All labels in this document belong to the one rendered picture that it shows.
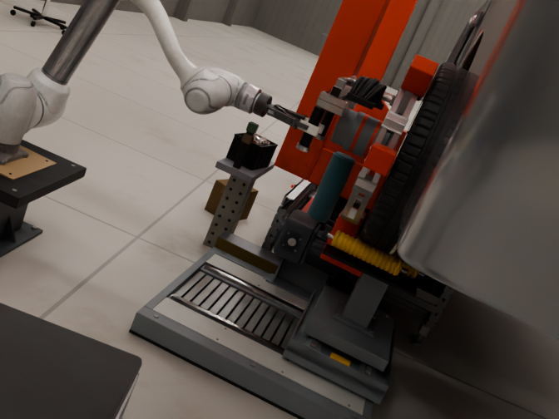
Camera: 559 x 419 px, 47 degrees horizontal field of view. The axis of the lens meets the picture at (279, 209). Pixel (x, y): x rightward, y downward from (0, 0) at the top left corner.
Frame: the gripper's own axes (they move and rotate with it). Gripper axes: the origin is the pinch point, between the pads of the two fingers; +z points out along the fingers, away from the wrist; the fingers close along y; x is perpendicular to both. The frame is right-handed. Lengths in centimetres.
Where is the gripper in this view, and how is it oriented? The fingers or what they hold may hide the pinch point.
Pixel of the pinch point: (314, 128)
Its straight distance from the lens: 208.1
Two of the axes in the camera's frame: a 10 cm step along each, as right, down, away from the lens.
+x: 3.8, -8.8, -2.9
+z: 9.0, 4.3, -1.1
